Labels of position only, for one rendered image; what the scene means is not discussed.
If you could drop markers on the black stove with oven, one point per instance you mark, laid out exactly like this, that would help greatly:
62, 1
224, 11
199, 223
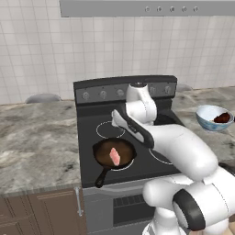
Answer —
91, 122

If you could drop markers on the brown cooked steak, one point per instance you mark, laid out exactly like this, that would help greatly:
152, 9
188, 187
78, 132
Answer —
222, 117

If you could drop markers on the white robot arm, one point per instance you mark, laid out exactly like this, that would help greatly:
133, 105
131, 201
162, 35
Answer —
180, 147

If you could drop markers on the grey stove knob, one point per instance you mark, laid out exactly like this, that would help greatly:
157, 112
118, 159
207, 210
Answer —
167, 89
103, 94
152, 90
120, 92
86, 96

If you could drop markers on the grey oven door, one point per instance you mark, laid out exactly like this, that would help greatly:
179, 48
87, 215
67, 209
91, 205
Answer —
101, 211

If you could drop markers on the pink raw steak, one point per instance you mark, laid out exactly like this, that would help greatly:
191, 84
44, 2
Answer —
115, 157

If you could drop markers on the grey range hood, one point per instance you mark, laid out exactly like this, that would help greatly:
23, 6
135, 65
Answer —
122, 8

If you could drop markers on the black cast iron pan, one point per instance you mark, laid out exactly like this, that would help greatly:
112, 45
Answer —
122, 148

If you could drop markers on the blue and white bowl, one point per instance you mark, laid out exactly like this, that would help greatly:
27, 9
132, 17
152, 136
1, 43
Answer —
205, 120

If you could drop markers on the brown cupboard door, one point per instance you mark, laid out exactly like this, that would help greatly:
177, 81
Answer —
13, 217
56, 214

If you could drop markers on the grey plate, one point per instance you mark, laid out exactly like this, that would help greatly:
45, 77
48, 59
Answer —
184, 87
42, 98

